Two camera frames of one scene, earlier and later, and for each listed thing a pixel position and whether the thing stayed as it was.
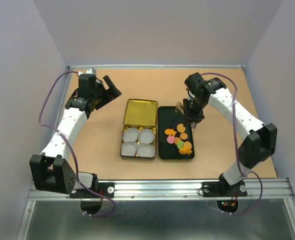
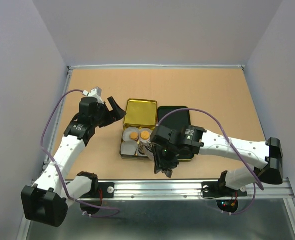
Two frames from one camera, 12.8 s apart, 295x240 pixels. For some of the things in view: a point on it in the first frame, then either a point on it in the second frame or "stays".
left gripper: [111, 93] → [113, 116]
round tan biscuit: [180, 128] → [145, 135]
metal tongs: [179, 107] → [146, 149]
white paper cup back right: [146, 136] stays
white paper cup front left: [129, 148] stays
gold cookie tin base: [138, 143] stays
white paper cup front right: [145, 150] stays
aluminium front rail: [273, 189] stays
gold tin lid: [141, 112] stays
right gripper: [195, 118] → [161, 163]
